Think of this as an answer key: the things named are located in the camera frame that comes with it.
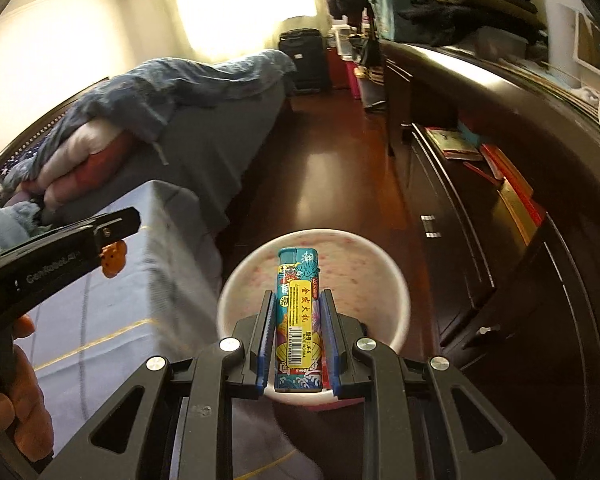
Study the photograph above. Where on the blue tablecloth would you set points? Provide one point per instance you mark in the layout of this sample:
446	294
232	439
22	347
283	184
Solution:
130	310

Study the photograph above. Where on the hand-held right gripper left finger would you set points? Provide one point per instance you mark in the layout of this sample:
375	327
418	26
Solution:
266	340

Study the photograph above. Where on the blue and pink duvet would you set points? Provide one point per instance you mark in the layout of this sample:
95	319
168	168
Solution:
145	90

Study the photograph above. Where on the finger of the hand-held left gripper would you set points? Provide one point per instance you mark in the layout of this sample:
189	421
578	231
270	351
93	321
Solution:
120	221

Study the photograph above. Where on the green book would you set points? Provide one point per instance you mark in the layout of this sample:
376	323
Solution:
450	142

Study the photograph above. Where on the dark wooden cabinet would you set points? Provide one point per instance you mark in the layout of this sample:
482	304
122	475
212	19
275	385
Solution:
480	240

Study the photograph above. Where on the pile of dark clothes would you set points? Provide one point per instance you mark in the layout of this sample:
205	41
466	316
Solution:
465	5

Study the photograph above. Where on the pink box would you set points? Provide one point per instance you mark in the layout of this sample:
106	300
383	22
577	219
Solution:
352	77

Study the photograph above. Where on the pink speckled bowl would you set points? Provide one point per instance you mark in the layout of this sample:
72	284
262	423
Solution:
360	280

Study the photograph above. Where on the person's left hand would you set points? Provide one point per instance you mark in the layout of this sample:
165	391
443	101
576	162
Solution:
25	410

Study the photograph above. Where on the black suitcase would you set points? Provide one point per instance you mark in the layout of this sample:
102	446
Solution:
305	60

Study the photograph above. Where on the light blue blanket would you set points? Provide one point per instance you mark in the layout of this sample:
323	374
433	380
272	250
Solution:
0	230

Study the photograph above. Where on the colourful printed lighter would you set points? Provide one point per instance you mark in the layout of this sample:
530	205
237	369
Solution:
297	320

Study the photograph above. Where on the bright window curtain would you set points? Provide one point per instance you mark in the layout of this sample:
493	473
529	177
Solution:
240	5

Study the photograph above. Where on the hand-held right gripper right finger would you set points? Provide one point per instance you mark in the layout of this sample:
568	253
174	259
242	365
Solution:
331	345

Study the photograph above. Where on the small orange piece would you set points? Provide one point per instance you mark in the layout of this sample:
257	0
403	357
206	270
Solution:
114	262

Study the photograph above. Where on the books in open drawer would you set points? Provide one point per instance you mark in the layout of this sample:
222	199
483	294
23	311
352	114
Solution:
510	175

